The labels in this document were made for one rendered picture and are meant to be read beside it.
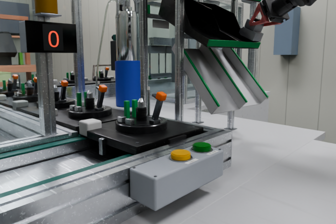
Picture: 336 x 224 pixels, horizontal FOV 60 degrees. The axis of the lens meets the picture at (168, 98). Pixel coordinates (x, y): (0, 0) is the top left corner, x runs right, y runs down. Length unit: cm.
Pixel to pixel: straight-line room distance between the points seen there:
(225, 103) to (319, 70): 303
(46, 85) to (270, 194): 59
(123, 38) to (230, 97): 90
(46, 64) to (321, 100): 349
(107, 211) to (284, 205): 36
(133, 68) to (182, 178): 121
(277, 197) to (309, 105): 332
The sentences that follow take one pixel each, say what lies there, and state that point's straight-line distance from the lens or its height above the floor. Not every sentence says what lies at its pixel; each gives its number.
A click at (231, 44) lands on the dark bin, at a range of 95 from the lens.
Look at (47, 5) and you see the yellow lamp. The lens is 75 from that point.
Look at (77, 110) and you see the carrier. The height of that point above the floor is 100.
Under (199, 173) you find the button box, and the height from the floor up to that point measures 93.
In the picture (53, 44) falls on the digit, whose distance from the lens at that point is 75.
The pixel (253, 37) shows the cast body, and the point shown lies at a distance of 105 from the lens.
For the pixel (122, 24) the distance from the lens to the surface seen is 172.
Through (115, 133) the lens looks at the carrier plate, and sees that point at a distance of 75.
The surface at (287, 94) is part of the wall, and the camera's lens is 407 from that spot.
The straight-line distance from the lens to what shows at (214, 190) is 70.
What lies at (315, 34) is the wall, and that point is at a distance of 395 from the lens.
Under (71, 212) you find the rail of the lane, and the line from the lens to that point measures 51.
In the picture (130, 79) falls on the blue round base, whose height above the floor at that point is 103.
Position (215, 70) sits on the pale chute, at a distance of 103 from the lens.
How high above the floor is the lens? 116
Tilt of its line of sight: 8 degrees down
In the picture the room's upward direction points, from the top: straight up
